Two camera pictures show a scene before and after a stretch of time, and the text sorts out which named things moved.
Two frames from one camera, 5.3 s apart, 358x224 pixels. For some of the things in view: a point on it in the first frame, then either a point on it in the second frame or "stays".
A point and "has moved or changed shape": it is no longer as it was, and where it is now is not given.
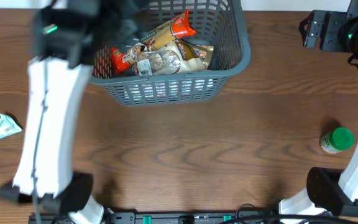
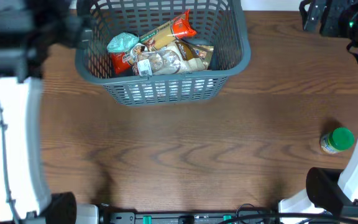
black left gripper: x=127 y=33 to x=78 y=35
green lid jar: x=337 y=140 stays
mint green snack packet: x=5 y=126 has moved or changed shape
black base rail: x=135 y=218 stays
